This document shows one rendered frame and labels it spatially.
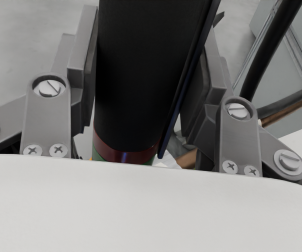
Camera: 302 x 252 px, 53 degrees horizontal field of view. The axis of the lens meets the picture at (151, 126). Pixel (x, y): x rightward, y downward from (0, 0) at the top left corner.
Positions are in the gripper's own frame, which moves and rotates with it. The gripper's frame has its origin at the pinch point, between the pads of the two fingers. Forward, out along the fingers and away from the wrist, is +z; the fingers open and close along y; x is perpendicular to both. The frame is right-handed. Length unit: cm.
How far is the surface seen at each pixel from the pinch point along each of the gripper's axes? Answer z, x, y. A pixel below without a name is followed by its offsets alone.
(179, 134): 32, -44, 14
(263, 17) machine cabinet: 257, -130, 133
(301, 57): 88, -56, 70
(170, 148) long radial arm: 28, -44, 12
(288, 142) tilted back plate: 25, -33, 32
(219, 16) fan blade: 29.8, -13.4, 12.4
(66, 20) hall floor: 242, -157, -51
